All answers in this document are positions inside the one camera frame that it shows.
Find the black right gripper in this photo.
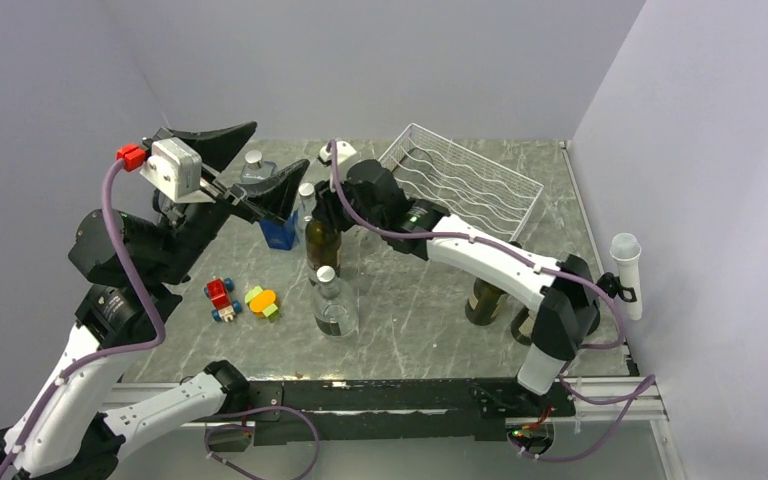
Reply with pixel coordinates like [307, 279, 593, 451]
[313, 166, 387, 233]

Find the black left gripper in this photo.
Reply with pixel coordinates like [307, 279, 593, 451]
[151, 122, 311, 284]

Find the dark olive wine bottle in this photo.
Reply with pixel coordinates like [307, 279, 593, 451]
[304, 219, 342, 285]

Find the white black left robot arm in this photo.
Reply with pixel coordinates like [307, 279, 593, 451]
[0, 122, 310, 479]

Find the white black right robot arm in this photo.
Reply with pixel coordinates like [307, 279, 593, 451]
[314, 159, 610, 415]

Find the small clear silver-cap bottle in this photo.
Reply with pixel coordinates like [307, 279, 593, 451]
[295, 182, 316, 242]

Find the blue water bottle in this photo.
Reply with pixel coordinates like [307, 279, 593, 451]
[239, 149, 300, 252]

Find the clear silver cap bottle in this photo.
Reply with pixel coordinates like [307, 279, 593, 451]
[312, 266, 360, 339]

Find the green labelled wine bottle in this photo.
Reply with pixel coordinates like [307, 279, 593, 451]
[510, 306, 535, 346]

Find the orange green toy block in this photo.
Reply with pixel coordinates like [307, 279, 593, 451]
[244, 286, 280, 322]

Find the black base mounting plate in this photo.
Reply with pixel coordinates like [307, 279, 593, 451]
[180, 377, 577, 446]

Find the black microphone stand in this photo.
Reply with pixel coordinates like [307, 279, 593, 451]
[583, 272, 638, 335]

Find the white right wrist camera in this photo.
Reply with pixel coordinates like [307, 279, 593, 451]
[317, 139, 361, 177]

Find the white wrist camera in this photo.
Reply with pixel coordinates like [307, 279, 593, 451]
[139, 137, 210, 204]
[317, 139, 361, 177]

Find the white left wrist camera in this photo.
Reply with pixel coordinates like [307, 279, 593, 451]
[139, 137, 210, 204]

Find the white wire wine rack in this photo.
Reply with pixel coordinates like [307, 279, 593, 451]
[378, 123, 543, 241]

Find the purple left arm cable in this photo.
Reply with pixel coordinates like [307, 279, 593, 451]
[0, 142, 319, 480]

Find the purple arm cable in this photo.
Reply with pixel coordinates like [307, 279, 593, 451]
[0, 142, 319, 480]
[327, 137, 657, 464]

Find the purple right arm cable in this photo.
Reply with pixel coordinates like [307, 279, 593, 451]
[327, 137, 657, 464]

